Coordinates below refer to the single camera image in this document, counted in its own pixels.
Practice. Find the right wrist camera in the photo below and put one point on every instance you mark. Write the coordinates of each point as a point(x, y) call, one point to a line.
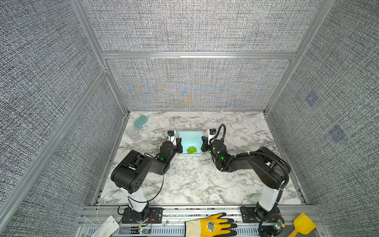
point(211, 134)

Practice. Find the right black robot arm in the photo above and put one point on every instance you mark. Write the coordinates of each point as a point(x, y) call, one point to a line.
point(270, 168)

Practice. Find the teal sponge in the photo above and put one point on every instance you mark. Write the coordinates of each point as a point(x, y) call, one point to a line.
point(141, 121)

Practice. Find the yellow plastic scoop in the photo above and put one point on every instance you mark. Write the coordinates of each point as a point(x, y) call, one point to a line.
point(302, 225)

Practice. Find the light blue paper box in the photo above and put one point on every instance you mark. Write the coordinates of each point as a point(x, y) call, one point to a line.
point(191, 139)

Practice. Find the green toy brick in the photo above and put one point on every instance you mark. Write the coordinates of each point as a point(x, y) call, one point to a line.
point(192, 150)

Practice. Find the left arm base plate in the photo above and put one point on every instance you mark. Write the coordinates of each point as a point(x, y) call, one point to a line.
point(142, 215)

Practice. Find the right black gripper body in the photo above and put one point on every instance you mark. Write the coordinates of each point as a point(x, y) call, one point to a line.
point(215, 159)

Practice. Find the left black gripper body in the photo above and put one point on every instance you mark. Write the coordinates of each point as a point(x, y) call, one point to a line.
point(174, 150)

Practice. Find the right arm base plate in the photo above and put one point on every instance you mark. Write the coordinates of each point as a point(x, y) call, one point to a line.
point(250, 214)

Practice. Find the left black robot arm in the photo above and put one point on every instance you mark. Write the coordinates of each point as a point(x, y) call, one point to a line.
point(131, 172)

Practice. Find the yellow black work glove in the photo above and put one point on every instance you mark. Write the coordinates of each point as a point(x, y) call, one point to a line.
point(216, 225)

